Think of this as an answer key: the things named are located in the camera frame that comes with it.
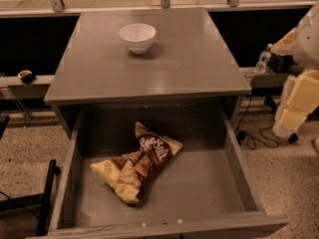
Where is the brown and yellow chip bag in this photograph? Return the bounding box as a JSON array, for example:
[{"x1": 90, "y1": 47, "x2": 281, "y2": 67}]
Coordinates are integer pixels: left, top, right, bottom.
[{"x1": 90, "y1": 122, "x2": 182, "y2": 205}]

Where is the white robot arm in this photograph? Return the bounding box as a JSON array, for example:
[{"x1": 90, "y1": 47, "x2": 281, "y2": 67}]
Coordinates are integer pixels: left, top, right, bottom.
[{"x1": 271, "y1": 2, "x2": 319, "y2": 137}]

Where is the grey cabinet counter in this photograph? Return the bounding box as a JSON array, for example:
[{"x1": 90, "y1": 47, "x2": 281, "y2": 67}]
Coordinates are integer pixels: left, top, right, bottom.
[{"x1": 43, "y1": 6, "x2": 252, "y2": 139}]

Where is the open grey top drawer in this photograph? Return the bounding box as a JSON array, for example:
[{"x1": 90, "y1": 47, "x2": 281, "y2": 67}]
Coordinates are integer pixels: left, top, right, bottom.
[{"x1": 32, "y1": 101, "x2": 288, "y2": 239}]

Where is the white ceramic bowl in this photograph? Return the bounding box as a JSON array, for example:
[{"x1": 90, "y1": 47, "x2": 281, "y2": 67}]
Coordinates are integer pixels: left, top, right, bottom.
[{"x1": 119, "y1": 23, "x2": 157, "y2": 54}]

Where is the clear plastic water bottle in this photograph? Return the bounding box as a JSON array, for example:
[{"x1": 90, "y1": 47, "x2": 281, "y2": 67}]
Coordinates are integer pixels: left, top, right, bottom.
[{"x1": 254, "y1": 44, "x2": 273, "y2": 74}]

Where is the black box on ledge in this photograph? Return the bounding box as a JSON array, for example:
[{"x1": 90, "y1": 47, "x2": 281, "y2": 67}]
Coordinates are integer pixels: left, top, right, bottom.
[{"x1": 268, "y1": 54, "x2": 293, "y2": 74}]

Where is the small black round device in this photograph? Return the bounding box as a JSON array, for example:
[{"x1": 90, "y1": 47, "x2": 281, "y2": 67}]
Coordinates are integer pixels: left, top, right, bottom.
[{"x1": 18, "y1": 70, "x2": 36, "y2": 84}]

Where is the black floor cable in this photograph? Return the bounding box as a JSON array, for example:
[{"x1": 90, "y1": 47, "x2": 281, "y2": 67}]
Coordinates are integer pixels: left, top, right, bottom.
[{"x1": 234, "y1": 95, "x2": 281, "y2": 151}]

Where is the black chair frame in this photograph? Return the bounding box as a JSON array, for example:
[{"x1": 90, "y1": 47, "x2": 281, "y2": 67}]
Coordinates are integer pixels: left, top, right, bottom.
[{"x1": 0, "y1": 114, "x2": 69, "y2": 239}]

